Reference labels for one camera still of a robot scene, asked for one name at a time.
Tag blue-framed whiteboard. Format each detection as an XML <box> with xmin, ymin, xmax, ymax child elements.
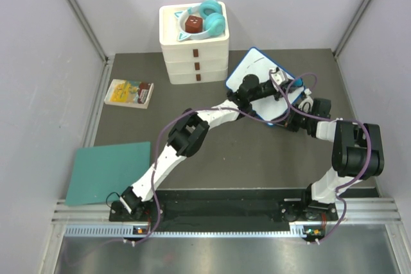
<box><xmin>218</xmin><ymin>47</ymin><xmax>305</xmax><ymax>125</ymax></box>

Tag blue heart-shaped eraser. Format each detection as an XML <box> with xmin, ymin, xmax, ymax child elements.
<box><xmin>293</xmin><ymin>78</ymin><xmax>304</xmax><ymax>87</ymax></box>

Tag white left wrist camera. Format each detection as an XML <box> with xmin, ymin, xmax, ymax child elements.
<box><xmin>269</xmin><ymin>67</ymin><xmax>289</xmax><ymax>86</ymax></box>

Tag teal green mat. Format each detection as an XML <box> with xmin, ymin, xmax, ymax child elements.
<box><xmin>66</xmin><ymin>141</ymin><xmax>151</xmax><ymax>206</ymax></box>

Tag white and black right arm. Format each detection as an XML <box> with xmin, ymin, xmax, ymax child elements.
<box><xmin>280</xmin><ymin>98</ymin><xmax>384</xmax><ymax>222</ymax></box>

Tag teal cat-ear headphones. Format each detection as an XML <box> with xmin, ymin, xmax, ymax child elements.
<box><xmin>174</xmin><ymin>0</ymin><xmax>226</xmax><ymax>42</ymax></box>

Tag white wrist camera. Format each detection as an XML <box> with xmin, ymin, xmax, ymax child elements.
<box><xmin>269</xmin><ymin>67</ymin><xmax>289</xmax><ymax>86</ymax></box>
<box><xmin>298</xmin><ymin>88</ymin><xmax>314</xmax><ymax>114</ymax></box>

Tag perforated cable duct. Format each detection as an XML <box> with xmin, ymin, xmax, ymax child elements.
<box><xmin>65</xmin><ymin>225</ymin><xmax>325</xmax><ymax>238</ymax></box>

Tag yellow illustrated book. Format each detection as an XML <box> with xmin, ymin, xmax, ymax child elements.
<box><xmin>104</xmin><ymin>79</ymin><xmax>154</xmax><ymax>109</ymax></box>

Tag aluminium front rail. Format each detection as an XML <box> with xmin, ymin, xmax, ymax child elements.
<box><xmin>52</xmin><ymin>198</ymin><xmax>401</xmax><ymax>225</ymax></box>

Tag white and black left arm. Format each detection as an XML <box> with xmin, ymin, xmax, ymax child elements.
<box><xmin>109</xmin><ymin>70</ymin><xmax>293</xmax><ymax>222</ymax></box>

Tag dark red cube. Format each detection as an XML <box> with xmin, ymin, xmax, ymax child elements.
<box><xmin>184</xmin><ymin>15</ymin><xmax>203</xmax><ymax>33</ymax></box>

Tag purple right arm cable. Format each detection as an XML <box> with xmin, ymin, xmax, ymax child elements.
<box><xmin>285</xmin><ymin>71</ymin><xmax>373</xmax><ymax>244</ymax></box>

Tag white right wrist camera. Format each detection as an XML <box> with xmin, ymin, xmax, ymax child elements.
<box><xmin>298</xmin><ymin>88</ymin><xmax>314</xmax><ymax>114</ymax></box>

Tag white stacked drawer box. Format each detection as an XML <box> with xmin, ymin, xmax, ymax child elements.
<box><xmin>159</xmin><ymin>1</ymin><xmax>230</xmax><ymax>85</ymax></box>

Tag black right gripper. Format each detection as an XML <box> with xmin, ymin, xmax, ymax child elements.
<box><xmin>271</xmin><ymin>105</ymin><xmax>314</xmax><ymax>133</ymax></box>

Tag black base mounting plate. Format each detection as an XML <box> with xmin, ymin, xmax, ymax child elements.
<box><xmin>109</xmin><ymin>189</ymin><xmax>338</xmax><ymax>223</ymax></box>

